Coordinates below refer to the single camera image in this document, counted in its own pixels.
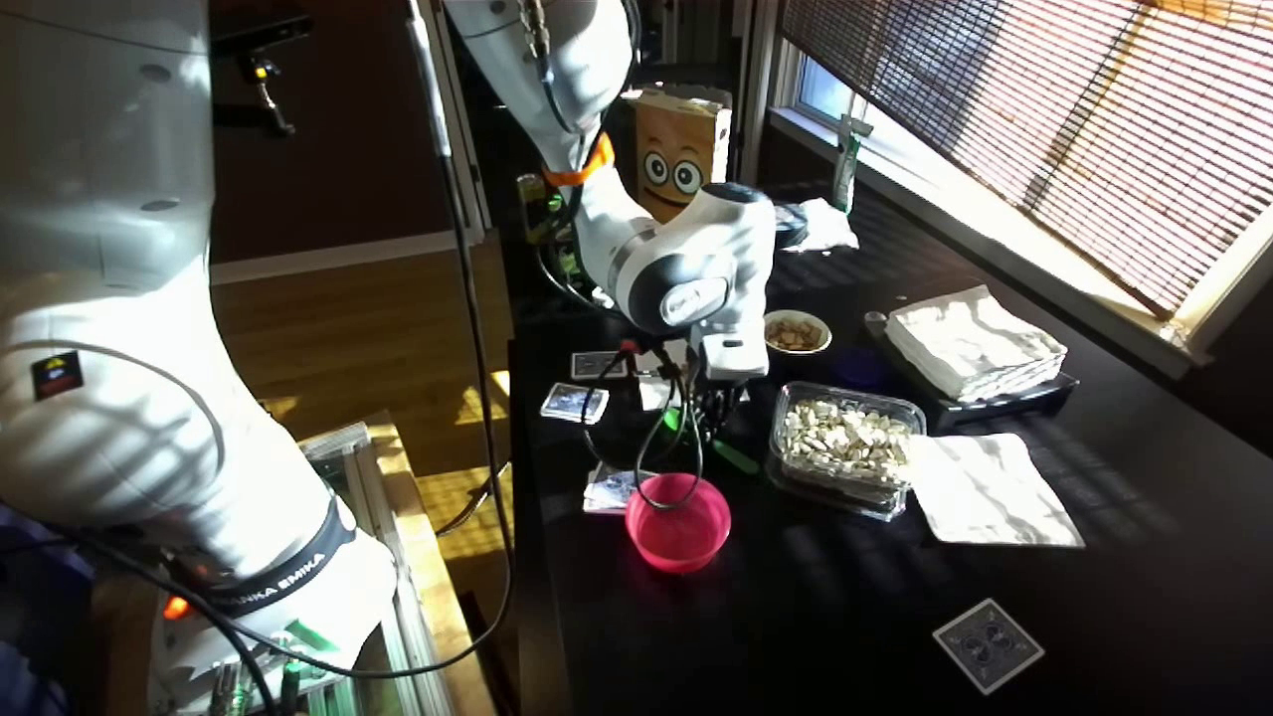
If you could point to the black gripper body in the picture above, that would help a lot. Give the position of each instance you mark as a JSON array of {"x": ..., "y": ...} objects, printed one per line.
[{"x": 702, "y": 390}]

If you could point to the green plastic spoon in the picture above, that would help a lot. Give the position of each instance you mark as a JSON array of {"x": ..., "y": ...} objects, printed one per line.
[{"x": 670, "y": 421}]

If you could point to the pink plastic bowl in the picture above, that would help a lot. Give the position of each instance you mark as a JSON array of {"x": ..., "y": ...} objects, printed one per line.
[{"x": 678, "y": 531}]

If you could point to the small bowl with snack pieces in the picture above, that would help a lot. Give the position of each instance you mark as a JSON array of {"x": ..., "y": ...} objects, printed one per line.
[{"x": 800, "y": 335}]

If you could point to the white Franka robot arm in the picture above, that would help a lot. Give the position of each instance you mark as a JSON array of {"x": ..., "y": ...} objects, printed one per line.
[{"x": 121, "y": 330}]

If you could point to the purple back playing card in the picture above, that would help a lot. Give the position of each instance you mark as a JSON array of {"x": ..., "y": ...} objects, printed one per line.
[{"x": 601, "y": 496}]

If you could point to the clear plastic snack container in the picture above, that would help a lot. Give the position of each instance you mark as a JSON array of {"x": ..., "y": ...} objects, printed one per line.
[{"x": 845, "y": 443}]

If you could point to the black round container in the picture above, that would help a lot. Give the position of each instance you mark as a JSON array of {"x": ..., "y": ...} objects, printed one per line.
[{"x": 798, "y": 229}]

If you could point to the crumpled white paper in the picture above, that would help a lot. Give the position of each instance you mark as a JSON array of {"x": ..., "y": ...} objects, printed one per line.
[{"x": 828, "y": 224}]

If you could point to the orange cardboard box with face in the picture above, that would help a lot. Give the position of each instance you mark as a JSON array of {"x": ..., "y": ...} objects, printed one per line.
[{"x": 692, "y": 132}]

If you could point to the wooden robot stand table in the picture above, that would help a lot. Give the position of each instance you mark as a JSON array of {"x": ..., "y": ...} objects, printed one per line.
[{"x": 412, "y": 531}]

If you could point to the green white tube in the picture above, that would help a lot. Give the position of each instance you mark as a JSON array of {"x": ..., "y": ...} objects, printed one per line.
[{"x": 851, "y": 161}]

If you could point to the white paper napkin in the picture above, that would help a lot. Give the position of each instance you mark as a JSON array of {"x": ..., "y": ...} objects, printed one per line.
[{"x": 987, "y": 492}]

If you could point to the brown slatted window blind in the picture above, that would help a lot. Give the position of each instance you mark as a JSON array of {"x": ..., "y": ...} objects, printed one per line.
[{"x": 1059, "y": 120}]

